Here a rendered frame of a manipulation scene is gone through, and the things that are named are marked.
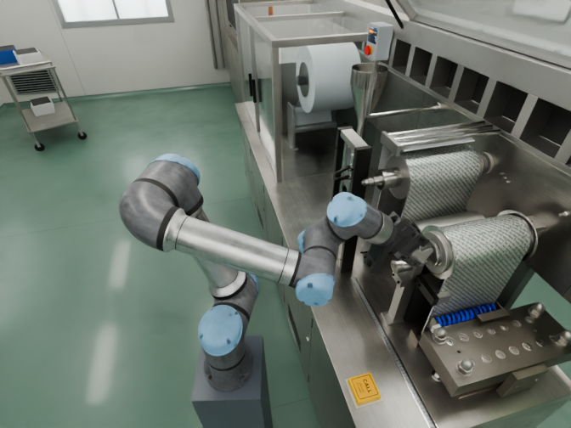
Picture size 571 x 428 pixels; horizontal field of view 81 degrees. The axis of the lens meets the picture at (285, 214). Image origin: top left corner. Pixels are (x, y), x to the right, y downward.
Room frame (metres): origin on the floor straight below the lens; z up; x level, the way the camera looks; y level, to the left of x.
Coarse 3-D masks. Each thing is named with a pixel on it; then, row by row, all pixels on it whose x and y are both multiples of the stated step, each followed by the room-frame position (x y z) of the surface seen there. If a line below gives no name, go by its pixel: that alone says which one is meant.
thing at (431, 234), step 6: (426, 234) 0.67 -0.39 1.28; (432, 234) 0.65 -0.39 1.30; (438, 234) 0.64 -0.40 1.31; (438, 240) 0.62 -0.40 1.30; (420, 246) 0.68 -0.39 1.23; (444, 246) 0.60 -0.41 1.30; (444, 252) 0.59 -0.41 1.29; (444, 258) 0.59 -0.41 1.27; (426, 264) 0.64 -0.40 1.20; (444, 264) 0.58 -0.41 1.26; (432, 270) 0.61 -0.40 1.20; (438, 270) 0.59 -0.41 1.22; (444, 270) 0.58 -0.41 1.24
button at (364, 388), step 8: (360, 376) 0.45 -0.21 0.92; (368, 376) 0.45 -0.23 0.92; (352, 384) 0.43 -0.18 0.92; (360, 384) 0.43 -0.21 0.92; (368, 384) 0.43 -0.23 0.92; (360, 392) 0.41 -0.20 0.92; (368, 392) 0.41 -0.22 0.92; (376, 392) 0.40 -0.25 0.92; (360, 400) 0.39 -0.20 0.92; (368, 400) 0.39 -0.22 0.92
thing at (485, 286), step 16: (480, 272) 0.60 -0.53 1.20; (496, 272) 0.61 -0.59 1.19; (512, 272) 0.63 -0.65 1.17; (448, 288) 0.58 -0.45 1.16; (464, 288) 0.59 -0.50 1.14; (480, 288) 0.61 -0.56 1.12; (496, 288) 0.62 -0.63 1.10; (448, 304) 0.58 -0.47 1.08; (464, 304) 0.60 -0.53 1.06; (480, 304) 0.61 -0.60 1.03
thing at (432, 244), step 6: (432, 240) 0.64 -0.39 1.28; (426, 246) 0.64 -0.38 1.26; (432, 246) 0.62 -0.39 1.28; (438, 246) 0.62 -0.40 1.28; (432, 252) 0.61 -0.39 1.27; (438, 252) 0.60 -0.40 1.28; (432, 258) 0.61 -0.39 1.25; (438, 258) 0.59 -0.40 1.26; (432, 264) 0.60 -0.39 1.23; (438, 264) 0.60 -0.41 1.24
